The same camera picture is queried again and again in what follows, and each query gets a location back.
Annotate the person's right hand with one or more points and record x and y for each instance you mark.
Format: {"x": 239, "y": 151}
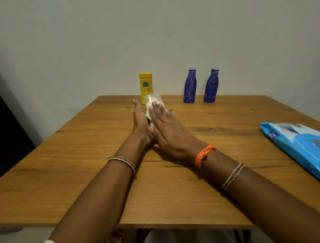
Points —
{"x": 175, "y": 137}

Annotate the person's left hand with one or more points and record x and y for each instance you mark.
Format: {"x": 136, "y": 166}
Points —
{"x": 140, "y": 125}

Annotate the white bottle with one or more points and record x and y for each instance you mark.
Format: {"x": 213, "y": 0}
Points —
{"x": 153, "y": 98}

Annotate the yellow bottle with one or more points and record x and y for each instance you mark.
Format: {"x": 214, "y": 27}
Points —
{"x": 145, "y": 85}

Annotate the blue scribbled bottle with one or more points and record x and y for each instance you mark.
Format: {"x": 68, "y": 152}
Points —
{"x": 210, "y": 87}
{"x": 190, "y": 87}

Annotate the blue wet wipes pack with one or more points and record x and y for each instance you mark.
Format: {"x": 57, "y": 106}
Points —
{"x": 297, "y": 142}

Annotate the person's left forearm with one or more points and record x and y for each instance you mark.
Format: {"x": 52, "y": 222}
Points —
{"x": 95, "y": 200}

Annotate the orange thread wristband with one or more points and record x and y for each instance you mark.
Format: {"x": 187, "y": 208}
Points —
{"x": 203, "y": 155}

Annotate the thin beaded bangle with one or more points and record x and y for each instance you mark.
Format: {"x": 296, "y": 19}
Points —
{"x": 233, "y": 176}
{"x": 122, "y": 161}

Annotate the wooden table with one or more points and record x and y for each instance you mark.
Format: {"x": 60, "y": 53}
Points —
{"x": 62, "y": 155}

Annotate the black metal table leg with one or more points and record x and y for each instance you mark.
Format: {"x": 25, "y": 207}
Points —
{"x": 243, "y": 236}
{"x": 142, "y": 236}

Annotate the grey bin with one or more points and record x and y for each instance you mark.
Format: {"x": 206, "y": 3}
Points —
{"x": 10, "y": 229}

